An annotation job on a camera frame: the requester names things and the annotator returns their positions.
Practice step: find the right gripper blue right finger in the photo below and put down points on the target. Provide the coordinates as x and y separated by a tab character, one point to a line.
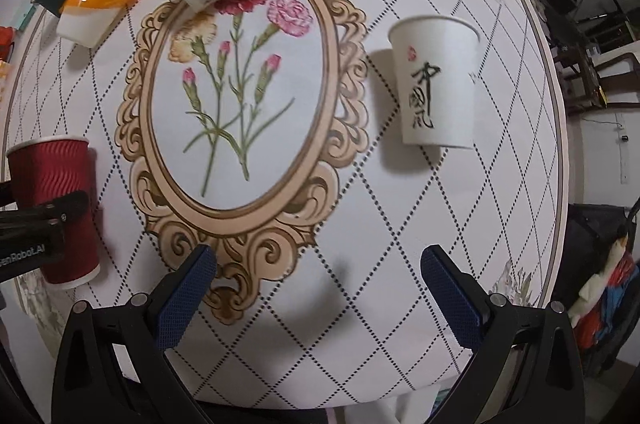
525	365

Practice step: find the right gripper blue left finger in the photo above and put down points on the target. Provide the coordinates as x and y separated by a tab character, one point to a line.
111	365

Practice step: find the red corrugated paper cup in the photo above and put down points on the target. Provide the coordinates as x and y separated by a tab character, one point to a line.
47	168

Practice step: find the white paper cup calligraphy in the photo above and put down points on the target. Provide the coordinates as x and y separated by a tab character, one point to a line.
435	61

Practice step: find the white goose plush toy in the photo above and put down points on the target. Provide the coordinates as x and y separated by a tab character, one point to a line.
593	289

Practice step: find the red plastic bag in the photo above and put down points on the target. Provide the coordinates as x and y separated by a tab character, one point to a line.
7	36

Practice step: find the teal card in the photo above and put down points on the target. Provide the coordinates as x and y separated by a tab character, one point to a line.
23	16

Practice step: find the floral diamond pattern tablecloth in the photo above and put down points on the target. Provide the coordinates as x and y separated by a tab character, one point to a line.
271	130

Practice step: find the dark wooden chair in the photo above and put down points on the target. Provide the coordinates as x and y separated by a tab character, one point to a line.
599	55

